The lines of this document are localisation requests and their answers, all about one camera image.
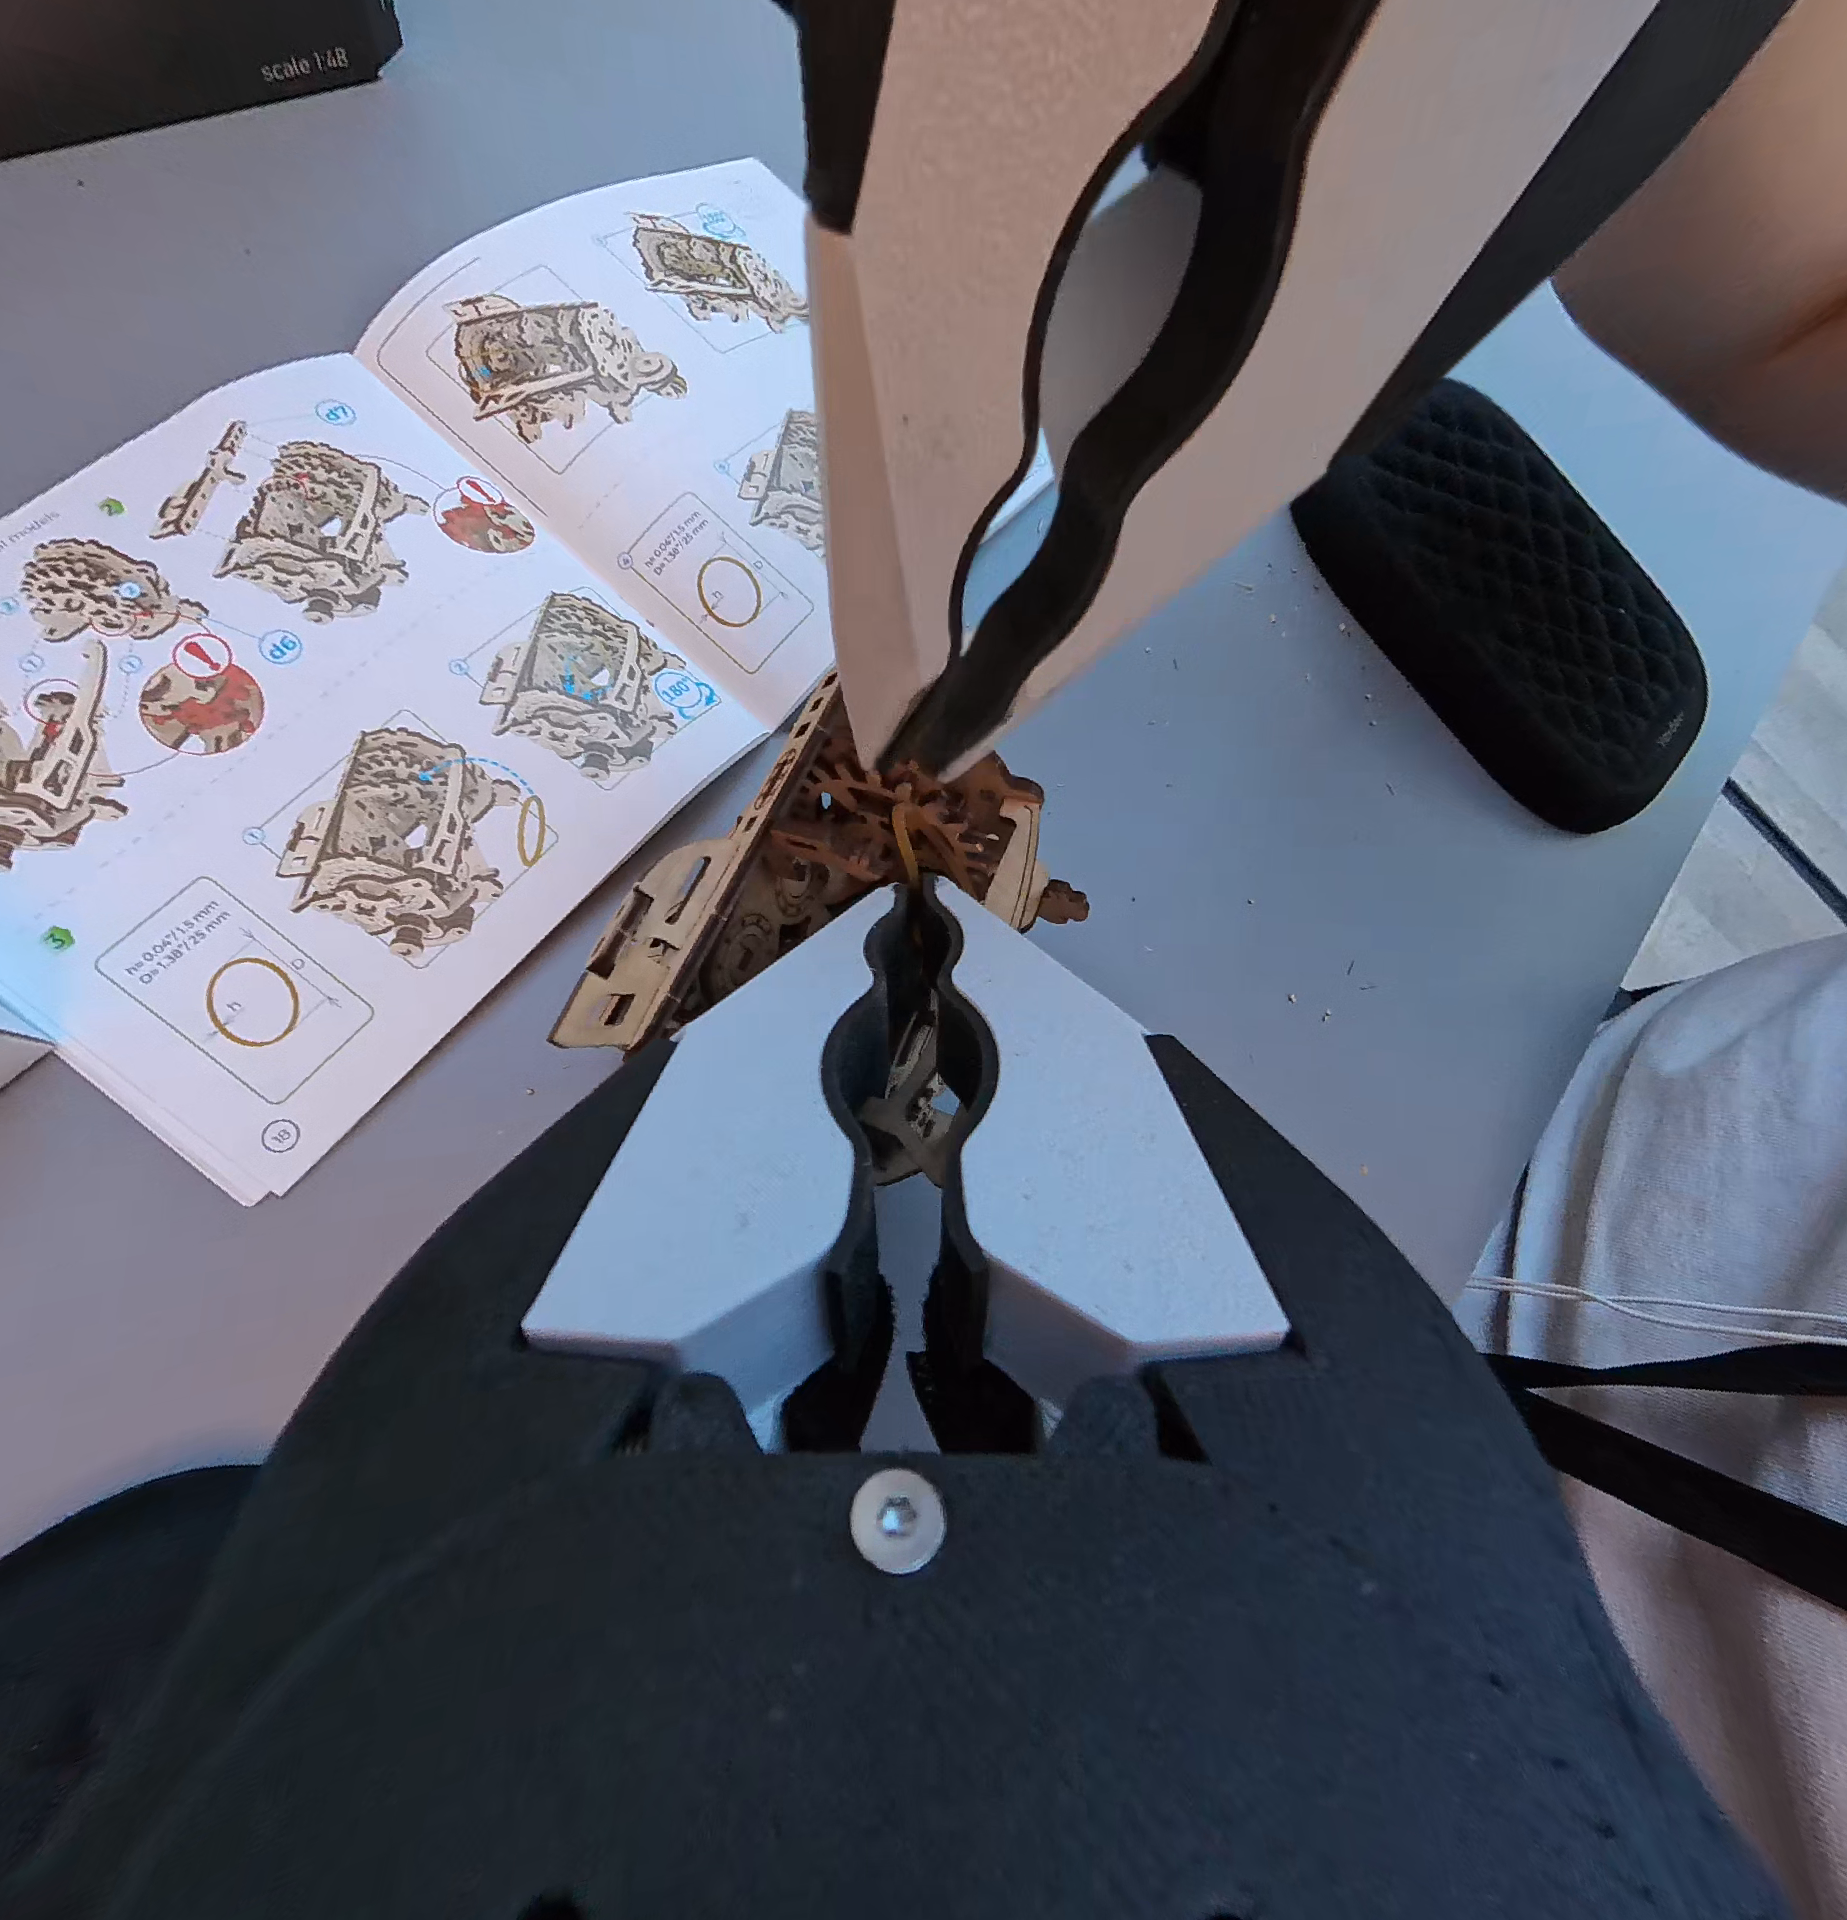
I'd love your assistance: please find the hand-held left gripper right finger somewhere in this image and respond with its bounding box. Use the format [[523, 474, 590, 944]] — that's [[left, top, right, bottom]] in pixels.
[[912, 882, 1295, 1455]]

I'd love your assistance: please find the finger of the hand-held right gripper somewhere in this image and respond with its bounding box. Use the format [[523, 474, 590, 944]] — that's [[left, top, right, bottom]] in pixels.
[[899, 0, 1633, 768], [804, 0, 1243, 765]]

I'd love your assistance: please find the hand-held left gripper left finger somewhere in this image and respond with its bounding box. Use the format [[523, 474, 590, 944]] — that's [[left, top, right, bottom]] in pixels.
[[523, 885, 927, 1455]]

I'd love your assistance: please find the wooden mechanical model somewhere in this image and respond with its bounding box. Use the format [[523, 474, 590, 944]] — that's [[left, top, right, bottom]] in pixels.
[[548, 672, 1091, 1187]]

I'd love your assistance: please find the person's right forearm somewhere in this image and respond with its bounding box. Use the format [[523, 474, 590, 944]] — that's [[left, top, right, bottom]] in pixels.
[[1550, 0, 1847, 524]]

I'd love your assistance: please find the black quilted wrist rest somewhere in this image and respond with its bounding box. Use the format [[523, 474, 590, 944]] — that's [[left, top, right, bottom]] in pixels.
[[1291, 378, 1715, 835]]

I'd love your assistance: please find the white shirt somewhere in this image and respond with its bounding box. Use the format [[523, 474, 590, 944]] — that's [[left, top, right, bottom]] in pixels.
[[1456, 930, 1847, 1516]]

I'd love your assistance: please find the open instruction booklet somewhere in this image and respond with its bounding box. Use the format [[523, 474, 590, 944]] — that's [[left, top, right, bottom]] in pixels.
[[0, 155, 1057, 1208]]

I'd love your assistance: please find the black cardboard box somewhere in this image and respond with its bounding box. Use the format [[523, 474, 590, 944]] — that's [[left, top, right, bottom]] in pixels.
[[0, 0, 408, 169]]

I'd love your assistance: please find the person's leg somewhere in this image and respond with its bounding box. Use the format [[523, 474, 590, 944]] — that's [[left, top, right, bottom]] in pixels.
[[1560, 1475, 1847, 1920]]

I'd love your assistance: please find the thin white cable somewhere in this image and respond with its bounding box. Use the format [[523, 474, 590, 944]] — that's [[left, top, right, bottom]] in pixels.
[[1463, 1274, 1847, 1344]]

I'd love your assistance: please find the black strap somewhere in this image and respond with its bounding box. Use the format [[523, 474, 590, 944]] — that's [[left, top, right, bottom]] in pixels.
[[1524, 1387, 1847, 1629], [1478, 1342, 1847, 1404]]

